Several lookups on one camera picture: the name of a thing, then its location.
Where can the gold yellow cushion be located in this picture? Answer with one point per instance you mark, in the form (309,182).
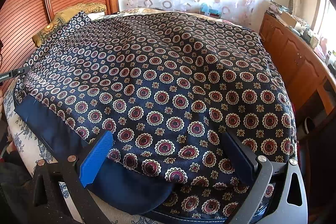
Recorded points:
(61,18)

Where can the white waste bin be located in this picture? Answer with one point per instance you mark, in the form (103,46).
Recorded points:
(308,125)

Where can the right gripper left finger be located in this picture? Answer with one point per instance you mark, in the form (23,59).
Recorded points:
(93,156)

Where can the wooden sideboard cabinet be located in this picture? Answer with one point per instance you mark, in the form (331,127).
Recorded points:
(306,77)

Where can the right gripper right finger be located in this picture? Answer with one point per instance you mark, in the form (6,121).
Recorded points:
(242,158)

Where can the navy patterned silk garment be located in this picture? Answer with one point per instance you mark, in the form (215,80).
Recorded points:
(169,86)

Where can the turquoise toy on bed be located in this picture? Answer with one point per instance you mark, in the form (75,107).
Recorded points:
(207,11)

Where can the blue white toile sheet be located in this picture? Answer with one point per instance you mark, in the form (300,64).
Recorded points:
(31,150)

